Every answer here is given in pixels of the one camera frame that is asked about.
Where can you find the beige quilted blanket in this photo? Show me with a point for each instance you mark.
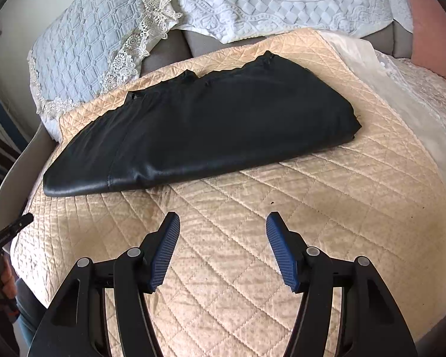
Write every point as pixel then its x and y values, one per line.
pixel 245 208

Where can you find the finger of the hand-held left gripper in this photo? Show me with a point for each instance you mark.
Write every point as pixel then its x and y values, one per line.
pixel 22 222

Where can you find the white embossed cover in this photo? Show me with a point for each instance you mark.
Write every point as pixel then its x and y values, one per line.
pixel 267 0

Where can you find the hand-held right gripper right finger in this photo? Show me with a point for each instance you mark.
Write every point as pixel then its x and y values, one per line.
pixel 282 253

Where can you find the grey sofa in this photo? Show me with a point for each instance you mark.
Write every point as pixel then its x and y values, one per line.
pixel 167 52

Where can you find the person's blue jeans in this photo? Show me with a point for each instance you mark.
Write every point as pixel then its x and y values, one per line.
pixel 31 312

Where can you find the blue white striped boards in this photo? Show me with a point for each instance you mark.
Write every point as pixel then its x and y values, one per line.
pixel 5 115

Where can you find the black leather jacket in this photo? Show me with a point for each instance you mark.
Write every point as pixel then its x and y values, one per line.
pixel 193 130

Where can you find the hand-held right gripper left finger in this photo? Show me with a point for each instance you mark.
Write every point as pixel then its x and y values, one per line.
pixel 165 253

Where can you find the person's left hand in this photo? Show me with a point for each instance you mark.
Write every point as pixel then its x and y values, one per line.
pixel 5 282

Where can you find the blue-grey quilted lace cover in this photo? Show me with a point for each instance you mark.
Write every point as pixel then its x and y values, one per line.
pixel 81 44

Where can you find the pink cushion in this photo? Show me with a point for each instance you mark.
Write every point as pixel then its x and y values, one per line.
pixel 435 33

